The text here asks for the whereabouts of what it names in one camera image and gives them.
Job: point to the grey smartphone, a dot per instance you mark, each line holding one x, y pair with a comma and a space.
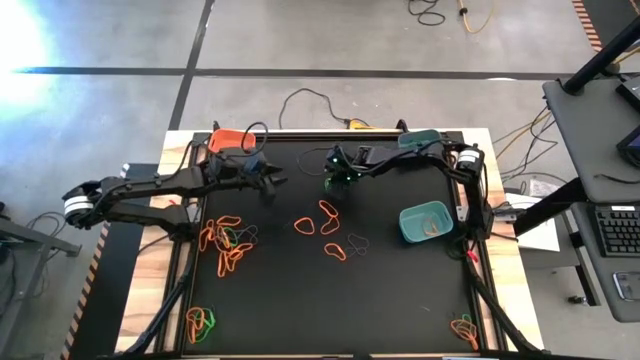
629, 286

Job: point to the blue-grey plastic basket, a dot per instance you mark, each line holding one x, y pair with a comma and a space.
420, 137

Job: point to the silver metal bracket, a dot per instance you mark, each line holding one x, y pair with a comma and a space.
462, 213

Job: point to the white paper sheet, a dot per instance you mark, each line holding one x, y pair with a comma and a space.
542, 240

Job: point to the black keyboard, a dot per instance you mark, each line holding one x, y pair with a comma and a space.
620, 232

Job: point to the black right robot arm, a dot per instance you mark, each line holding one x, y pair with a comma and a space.
425, 152

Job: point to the black table mat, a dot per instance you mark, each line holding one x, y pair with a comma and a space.
300, 300

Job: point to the grey desk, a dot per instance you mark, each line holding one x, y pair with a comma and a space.
585, 140

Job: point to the orange plastic basket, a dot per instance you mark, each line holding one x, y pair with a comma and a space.
227, 136

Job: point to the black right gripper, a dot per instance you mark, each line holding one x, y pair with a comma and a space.
345, 165

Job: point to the yellow power plug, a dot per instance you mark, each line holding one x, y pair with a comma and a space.
357, 124

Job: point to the black tablet screen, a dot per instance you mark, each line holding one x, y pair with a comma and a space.
632, 147

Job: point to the small black floor object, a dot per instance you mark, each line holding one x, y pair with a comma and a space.
576, 300

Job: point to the orange rubber band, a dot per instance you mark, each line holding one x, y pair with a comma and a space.
220, 239
231, 260
467, 332
190, 325
303, 218
245, 246
336, 215
229, 217
201, 240
220, 267
430, 227
342, 256

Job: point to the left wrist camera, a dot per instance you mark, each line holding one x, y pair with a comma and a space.
255, 162

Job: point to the black desk base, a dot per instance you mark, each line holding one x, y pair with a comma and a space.
550, 207

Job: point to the black floor mat striped edge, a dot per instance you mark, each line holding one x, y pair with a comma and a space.
115, 300
615, 15

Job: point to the teal plastic basket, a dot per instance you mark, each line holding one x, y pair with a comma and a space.
412, 232

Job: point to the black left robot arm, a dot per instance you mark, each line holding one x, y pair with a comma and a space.
150, 185

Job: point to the black monitor pole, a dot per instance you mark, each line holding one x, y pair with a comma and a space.
600, 57

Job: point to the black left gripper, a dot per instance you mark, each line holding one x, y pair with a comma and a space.
230, 172

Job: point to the grey side table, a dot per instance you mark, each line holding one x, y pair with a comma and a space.
45, 239

